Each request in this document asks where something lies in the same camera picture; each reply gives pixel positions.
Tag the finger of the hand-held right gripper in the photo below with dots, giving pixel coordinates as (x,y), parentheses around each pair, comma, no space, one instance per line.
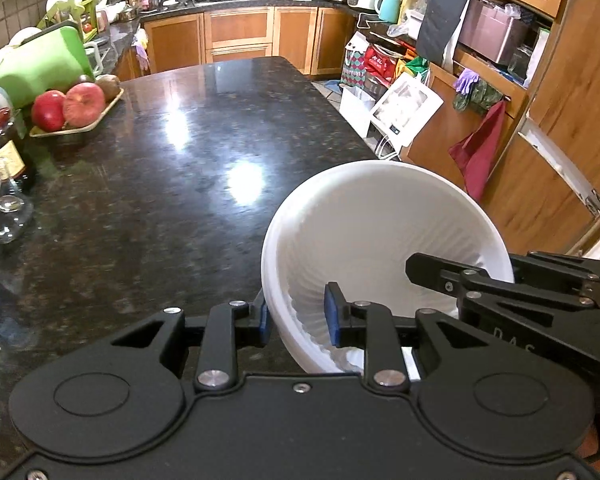
(430,270)
(555,267)

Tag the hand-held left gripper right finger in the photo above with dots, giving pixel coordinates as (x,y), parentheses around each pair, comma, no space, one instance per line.
(332,315)

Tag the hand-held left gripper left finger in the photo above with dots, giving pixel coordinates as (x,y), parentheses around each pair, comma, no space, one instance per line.
(263,317)

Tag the large white ribbed bowl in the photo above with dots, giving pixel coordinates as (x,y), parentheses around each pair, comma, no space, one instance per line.
(380,220)

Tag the tall wooden cupboard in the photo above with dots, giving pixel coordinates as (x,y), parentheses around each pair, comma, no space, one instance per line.
(555,160)

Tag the red cloth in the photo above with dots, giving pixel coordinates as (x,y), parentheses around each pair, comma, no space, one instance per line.
(480,155)

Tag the white window box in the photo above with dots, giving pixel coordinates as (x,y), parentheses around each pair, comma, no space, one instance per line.
(405,105)

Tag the dark green cloth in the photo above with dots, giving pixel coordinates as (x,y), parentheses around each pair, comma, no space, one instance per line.
(482,97)

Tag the purple rubber glove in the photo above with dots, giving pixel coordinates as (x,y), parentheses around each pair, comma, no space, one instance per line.
(141,50)
(466,80)

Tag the patterned paper bag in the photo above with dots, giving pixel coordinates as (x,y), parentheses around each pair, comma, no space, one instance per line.
(352,72)

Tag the red packets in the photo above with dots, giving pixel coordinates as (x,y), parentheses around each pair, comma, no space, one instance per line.
(377,62)

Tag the pink storage box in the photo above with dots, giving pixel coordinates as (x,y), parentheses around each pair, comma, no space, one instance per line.
(490,30)

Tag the black apron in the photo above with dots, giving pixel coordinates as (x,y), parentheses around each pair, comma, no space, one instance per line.
(447,10)

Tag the beige fruit tray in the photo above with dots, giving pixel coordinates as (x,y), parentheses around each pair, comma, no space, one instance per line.
(75,131)

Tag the teal mug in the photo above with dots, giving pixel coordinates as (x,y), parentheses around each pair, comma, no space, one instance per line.
(389,6)

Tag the clear glass jar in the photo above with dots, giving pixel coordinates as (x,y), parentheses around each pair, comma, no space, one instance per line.
(7,215)

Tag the white small appliance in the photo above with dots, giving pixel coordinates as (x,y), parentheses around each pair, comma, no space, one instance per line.
(362,1)

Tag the brown kiwi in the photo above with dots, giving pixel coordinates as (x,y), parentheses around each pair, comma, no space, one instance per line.
(109,86)

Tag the wooden base cabinets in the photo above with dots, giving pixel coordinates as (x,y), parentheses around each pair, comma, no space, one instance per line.
(240,30)

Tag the dark sauce jar red lid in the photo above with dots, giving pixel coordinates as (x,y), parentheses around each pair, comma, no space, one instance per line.
(5,155)

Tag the green cutting board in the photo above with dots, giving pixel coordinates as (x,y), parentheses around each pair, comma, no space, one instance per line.
(35,70)

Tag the dish rack with dishes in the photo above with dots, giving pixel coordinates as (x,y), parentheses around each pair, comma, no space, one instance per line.
(70,5)

